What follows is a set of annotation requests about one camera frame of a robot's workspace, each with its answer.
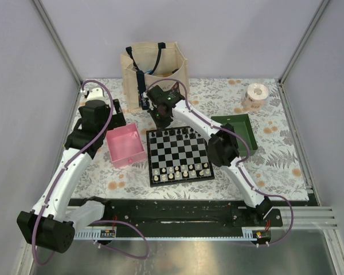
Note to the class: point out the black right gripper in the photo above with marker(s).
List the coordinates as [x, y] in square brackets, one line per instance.
[159, 125]

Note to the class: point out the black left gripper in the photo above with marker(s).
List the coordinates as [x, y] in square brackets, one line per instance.
[117, 120]

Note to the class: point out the green plastic tray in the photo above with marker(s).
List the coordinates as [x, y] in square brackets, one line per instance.
[242, 126]

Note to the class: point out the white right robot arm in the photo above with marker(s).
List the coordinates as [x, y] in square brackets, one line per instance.
[221, 140]

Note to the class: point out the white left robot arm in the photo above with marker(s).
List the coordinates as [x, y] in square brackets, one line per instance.
[48, 224]

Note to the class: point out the white chess piece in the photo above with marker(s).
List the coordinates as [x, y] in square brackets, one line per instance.
[207, 169]
[156, 175]

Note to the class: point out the pink plastic box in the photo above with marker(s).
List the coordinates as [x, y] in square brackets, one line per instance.
[125, 146]

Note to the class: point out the black white chessboard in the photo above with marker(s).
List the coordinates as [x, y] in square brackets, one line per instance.
[178, 161]

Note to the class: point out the beige canvas tote bag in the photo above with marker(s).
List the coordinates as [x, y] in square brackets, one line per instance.
[144, 63]

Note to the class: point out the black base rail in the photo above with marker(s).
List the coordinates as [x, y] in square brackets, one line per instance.
[183, 219]

